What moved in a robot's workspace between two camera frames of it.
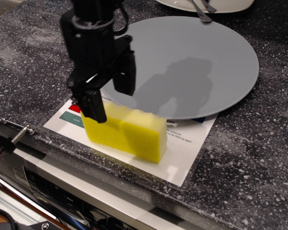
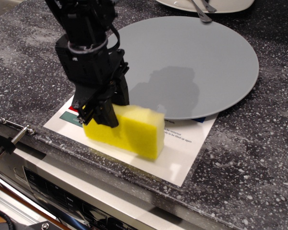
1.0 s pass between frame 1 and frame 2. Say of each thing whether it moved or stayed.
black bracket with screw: stayed
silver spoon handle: stayed
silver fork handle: stayed
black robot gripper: moved
